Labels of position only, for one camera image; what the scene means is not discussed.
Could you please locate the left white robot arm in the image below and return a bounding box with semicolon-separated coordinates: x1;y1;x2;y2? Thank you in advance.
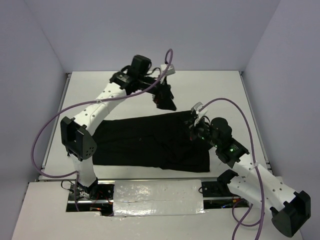
60;49;177;199

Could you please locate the glossy white tape sheet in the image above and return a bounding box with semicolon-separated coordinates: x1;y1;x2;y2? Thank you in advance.
113;179;205;217

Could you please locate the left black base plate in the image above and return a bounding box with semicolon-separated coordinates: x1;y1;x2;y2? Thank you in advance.
69;183;115;200

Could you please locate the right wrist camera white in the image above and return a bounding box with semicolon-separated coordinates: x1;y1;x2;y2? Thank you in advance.
191;102;208;126

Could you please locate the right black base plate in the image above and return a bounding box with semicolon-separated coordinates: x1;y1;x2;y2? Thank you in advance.
198;181;241;199

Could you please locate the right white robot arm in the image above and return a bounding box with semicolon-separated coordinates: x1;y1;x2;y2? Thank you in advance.
184;117;311;238

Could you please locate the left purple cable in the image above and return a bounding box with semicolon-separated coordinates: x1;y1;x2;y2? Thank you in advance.
30;48;175;212

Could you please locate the black long sleeve shirt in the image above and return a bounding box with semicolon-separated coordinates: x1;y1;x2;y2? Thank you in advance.
92;111;211;173

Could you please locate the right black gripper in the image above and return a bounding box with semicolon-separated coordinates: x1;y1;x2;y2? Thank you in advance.
179;114;220;148

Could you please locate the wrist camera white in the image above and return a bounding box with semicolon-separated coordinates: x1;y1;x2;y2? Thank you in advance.
160;64;176;77
191;102;208;126

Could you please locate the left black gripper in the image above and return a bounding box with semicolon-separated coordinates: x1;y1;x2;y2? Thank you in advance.
137;73;176;111

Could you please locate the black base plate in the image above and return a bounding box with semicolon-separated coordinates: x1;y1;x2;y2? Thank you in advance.
69;183;115;200
198;181;241;199

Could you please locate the aluminium table edge rail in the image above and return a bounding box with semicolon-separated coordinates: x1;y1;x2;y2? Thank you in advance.
239;71;273;174

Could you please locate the white front board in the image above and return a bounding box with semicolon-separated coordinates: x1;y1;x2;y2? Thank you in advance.
9;175;311;240

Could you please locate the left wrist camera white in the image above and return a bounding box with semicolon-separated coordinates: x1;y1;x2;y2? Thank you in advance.
160;64;176;77

